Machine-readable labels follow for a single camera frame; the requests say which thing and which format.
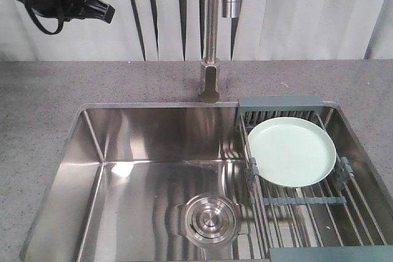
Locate mint green round plate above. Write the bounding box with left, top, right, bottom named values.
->
left=247, top=117, right=337, bottom=188

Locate teal roll-up drying rack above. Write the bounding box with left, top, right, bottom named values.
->
left=235, top=95, right=392, bottom=261

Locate stainless steel faucet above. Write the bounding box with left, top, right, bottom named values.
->
left=199, top=0, right=241, bottom=104

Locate stainless steel sink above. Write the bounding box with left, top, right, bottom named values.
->
left=20, top=102, right=268, bottom=261

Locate white pleated curtain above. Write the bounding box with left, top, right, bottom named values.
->
left=1, top=0, right=392, bottom=61

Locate sink drain strainer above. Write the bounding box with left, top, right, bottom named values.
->
left=181, top=193, right=241, bottom=249

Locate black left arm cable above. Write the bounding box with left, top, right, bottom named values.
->
left=23, top=0, right=80, bottom=35

